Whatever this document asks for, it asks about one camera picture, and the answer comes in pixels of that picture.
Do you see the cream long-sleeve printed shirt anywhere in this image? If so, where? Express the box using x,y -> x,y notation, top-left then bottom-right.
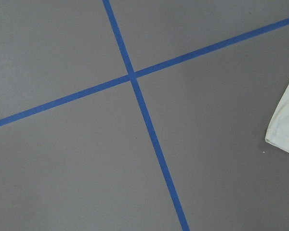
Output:
265,84 -> 289,153

